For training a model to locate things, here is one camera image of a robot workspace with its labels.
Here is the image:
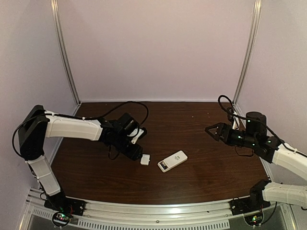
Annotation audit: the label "right black camera cable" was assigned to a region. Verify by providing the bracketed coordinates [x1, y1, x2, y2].
[217, 94, 307, 156]

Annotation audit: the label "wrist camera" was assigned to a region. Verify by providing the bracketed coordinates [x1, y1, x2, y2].
[127, 127, 147, 144]
[227, 107, 240, 130]

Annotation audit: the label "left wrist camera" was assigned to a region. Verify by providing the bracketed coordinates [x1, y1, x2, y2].
[127, 127, 147, 144]

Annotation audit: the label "right aluminium frame post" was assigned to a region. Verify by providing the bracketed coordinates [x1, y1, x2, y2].
[233, 0, 262, 105]

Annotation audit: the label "white remote control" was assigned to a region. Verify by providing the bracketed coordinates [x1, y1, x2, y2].
[157, 150, 188, 173]

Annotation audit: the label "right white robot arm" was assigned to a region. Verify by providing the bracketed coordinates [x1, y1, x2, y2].
[205, 112, 307, 209]

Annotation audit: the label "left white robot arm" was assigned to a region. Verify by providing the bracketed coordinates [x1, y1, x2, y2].
[12, 105, 147, 197]

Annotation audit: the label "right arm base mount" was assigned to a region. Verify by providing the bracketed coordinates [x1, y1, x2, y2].
[229, 180, 271, 227]

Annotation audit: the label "aluminium frame post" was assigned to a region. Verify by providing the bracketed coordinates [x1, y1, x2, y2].
[233, 0, 262, 105]
[50, 0, 81, 105]

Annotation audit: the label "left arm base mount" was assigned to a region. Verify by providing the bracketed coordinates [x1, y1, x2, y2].
[41, 185, 86, 229]

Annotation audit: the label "front aluminium rail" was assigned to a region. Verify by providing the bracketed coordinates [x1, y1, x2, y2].
[24, 186, 295, 230]

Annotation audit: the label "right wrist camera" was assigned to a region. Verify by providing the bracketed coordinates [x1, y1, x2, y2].
[227, 107, 240, 130]

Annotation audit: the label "black camera cable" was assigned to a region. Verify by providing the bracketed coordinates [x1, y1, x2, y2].
[12, 101, 149, 159]
[217, 94, 307, 156]

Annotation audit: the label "left aluminium frame post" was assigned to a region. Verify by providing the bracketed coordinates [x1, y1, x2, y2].
[50, 0, 81, 105]

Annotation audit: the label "white battery cover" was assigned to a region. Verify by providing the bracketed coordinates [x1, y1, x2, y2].
[140, 154, 151, 166]

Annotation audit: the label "left black camera cable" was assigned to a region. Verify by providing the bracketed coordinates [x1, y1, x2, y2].
[12, 101, 149, 159]

